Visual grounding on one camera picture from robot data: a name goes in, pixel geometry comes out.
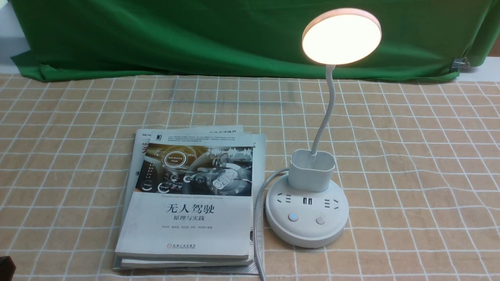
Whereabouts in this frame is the white desk lamp with sockets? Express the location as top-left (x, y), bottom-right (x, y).
top-left (265, 7), bottom-right (382, 249)

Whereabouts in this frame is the bottom white book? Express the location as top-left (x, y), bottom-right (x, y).
top-left (119, 133), bottom-right (266, 275)

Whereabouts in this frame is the top self-driving textbook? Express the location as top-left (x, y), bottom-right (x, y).
top-left (115, 130), bottom-right (255, 259)

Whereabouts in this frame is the green backdrop cloth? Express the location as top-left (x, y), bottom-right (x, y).
top-left (10, 0), bottom-right (499, 82)

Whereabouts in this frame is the orange checkered tablecloth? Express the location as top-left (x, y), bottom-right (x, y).
top-left (0, 74), bottom-right (500, 281)

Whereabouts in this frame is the metal binder clip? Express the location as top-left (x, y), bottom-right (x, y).
top-left (450, 57), bottom-right (470, 72)

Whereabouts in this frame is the dark object at corner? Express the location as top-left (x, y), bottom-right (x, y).
top-left (0, 256), bottom-right (16, 281)

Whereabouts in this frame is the white lamp power cable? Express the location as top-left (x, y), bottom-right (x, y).
top-left (253, 167), bottom-right (290, 281)

